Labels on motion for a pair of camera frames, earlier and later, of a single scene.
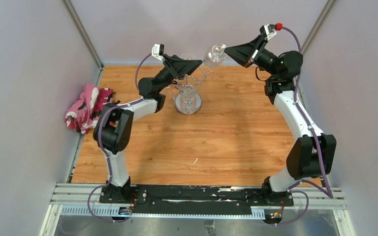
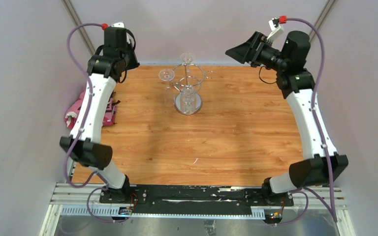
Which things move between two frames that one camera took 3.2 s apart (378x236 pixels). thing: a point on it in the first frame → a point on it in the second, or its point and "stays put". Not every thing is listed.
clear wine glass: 188,102 stays put
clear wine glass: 188,56 stays put
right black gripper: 246,54 stays put
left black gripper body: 164,78 → 128,49
